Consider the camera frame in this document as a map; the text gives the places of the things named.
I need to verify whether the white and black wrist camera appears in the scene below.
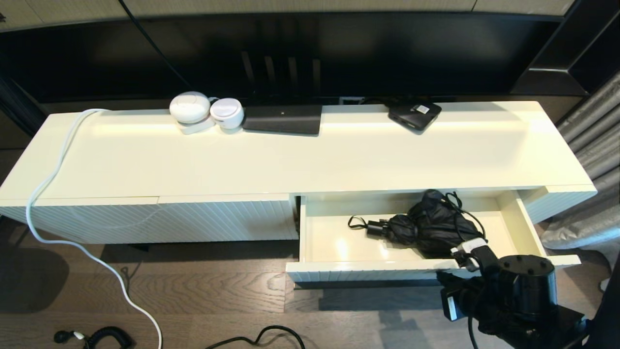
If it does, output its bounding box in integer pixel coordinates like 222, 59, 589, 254
450, 238, 499, 272

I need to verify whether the black television screen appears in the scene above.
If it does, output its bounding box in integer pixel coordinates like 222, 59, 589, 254
0, 11, 565, 105

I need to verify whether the white power cable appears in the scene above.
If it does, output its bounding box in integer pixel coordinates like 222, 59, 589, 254
26, 109, 163, 349

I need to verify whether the black floor cable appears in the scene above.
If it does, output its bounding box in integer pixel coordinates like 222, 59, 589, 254
206, 325, 306, 349

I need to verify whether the black flat router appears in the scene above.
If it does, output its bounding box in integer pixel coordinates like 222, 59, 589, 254
242, 105, 323, 136

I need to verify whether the large white round device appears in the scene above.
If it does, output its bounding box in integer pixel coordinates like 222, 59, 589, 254
169, 92, 212, 124

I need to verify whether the black wall shelf unit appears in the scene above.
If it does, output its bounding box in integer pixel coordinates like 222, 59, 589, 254
509, 0, 620, 97

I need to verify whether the black coiled cable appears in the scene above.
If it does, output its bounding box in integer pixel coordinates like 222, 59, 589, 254
54, 326, 135, 349

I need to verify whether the white flat device base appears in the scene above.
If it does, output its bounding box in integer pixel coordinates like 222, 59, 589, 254
177, 118, 217, 136

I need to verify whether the white fluted drawer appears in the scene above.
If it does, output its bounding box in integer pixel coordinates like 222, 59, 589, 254
285, 189, 582, 284

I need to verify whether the white long TV cabinet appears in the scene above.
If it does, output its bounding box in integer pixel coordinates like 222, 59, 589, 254
0, 101, 597, 244

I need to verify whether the black umbrella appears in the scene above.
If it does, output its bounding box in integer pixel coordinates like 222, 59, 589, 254
348, 189, 485, 259

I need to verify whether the black set-top box white label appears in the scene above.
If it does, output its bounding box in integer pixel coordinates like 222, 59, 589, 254
388, 100, 442, 134

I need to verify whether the short black looped cable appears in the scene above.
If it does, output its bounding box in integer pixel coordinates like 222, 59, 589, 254
443, 191, 487, 240

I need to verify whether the small white round device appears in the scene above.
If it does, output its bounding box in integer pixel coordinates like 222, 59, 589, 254
210, 98, 245, 130

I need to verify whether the thin black wall cable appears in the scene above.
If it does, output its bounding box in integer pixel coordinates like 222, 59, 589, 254
119, 0, 192, 90

